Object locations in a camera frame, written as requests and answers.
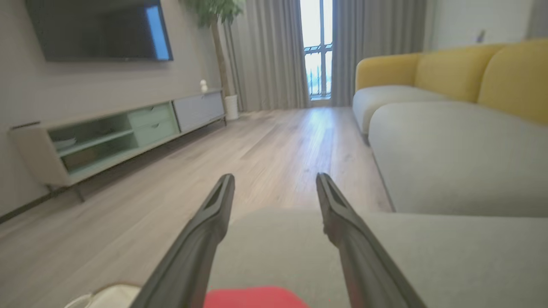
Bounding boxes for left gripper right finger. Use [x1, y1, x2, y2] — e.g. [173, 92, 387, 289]
[316, 172, 429, 308]

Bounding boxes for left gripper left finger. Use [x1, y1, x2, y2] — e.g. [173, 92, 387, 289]
[131, 173, 235, 308]

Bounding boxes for red and white garment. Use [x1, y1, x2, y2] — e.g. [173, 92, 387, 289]
[203, 286, 310, 308]

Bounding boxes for green cabinet drawer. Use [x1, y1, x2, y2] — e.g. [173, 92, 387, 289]
[127, 103, 174, 128]
[133, 118, 181, 147]

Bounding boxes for grey sofa seat cushion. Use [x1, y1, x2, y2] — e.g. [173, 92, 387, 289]
[368, 101, 548, 218]
[352, 85, 450, 136]

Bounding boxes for grey cabinet door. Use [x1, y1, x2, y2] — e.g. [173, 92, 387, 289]
[173, 91, 226, 133]

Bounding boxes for white ribbed plant pot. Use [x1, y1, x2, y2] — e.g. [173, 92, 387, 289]
[224, 95, 240, 121]

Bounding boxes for stack of plates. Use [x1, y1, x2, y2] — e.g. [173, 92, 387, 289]
[52, 136, 78, 151]

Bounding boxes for beige and green TV cabinet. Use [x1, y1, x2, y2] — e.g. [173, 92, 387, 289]
[9, 88, 227, 202]

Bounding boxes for yellow sofa end armrest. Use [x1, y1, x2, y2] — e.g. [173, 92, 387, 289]
[355, 53, 423, 92]

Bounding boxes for narrow yellow sofa backrest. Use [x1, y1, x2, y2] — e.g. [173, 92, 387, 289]
[414, 44, 506, 103]

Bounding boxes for grey curtain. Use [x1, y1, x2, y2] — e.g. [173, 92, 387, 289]
[330, 0, 429, 107]
[222, 0, 311, 113]

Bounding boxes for balcony window with railing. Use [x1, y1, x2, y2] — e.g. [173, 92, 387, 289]
[299, 0, 334, 101]

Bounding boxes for wide yellow sofa backrest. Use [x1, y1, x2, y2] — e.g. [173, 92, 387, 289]
[477, 38, 548, 126]

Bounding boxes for black flat-screen television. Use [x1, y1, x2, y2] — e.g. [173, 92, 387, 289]
[24, 0, 174, 63]

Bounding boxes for green indoor tree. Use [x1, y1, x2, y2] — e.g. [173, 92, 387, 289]
[183, 0, 247, 97]

